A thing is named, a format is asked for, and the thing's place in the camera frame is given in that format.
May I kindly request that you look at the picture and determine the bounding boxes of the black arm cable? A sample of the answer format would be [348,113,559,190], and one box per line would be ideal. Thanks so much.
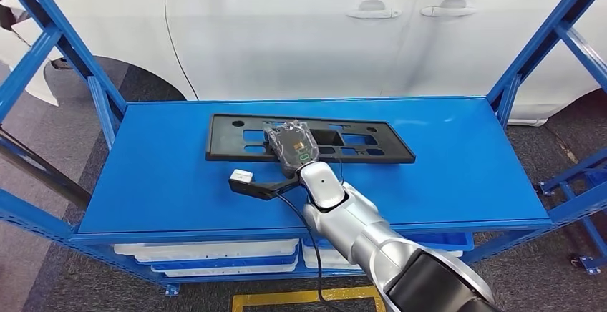
[275,191,347,312]

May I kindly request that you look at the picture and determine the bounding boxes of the black stanchion with chrome base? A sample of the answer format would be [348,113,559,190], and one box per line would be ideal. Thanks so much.
[0,127,92,212]

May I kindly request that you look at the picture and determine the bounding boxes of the white car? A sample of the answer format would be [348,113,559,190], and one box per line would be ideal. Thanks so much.
[0,0,607,127]

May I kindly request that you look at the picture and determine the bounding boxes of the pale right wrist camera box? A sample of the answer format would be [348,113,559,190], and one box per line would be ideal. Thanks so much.
[229,169,255,184]

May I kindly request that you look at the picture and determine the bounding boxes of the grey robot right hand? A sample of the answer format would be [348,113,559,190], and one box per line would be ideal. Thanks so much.
[263,120,321,179]

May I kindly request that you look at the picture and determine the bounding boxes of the yellow floor tape square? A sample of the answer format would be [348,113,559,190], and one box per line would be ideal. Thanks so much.
[231,286,387,312]

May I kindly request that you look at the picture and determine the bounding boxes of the black plastic mounting plate part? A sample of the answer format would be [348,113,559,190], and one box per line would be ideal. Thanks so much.
[205,114,417,165]

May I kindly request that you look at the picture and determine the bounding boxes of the blue metal shelf rack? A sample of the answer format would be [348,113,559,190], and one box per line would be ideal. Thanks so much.
[535,148,607,276]
[0,0,607,298]

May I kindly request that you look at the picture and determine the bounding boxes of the thin black cable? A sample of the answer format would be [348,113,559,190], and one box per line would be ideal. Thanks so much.
[333,155,346,188]

